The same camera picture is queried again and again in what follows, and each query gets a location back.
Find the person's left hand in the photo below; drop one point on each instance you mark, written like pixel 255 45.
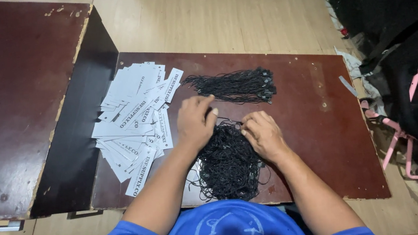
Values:
pixel 192 125

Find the person's right hand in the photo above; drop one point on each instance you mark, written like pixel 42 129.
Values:
pixel 267 138

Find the pile of white paper tags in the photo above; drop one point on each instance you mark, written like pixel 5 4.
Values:
pixel 132 121

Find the white paper strip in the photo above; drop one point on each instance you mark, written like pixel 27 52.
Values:
pixel 347 85

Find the blue printed shirt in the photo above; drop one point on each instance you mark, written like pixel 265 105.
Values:
pixel 228 232

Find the white crumpled cloth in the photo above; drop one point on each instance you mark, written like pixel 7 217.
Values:
pixel 355 65

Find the small red object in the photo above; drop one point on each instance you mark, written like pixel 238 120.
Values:
pixel 344 32

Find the dark brown wooden table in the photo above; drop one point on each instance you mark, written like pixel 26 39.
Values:
pixel 17 102

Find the heap of black fabric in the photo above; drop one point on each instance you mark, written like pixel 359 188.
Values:
pixel 395 8

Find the pink metal frame cart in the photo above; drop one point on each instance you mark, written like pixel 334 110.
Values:
pixel 396 130

